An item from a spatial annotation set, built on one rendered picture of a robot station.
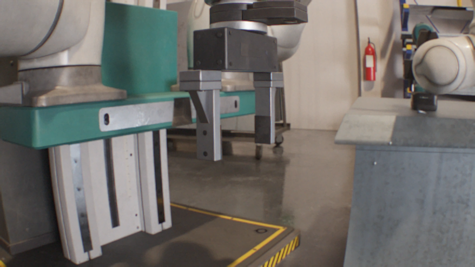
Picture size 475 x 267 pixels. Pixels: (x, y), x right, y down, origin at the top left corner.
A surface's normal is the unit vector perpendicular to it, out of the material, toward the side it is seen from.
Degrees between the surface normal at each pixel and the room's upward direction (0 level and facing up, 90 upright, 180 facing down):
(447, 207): 90
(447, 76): 103
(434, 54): 76
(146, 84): 90
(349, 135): 68
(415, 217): 90
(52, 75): 85
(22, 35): 140
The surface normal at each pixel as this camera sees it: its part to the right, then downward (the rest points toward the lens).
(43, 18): 0.90, 0.44
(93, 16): 0.94, 0.05
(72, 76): 0.65, -0.03
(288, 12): -0.18, 0.12
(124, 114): 0.84, 0.06
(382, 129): -0.34, -0.27
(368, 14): -0.42, 0.11
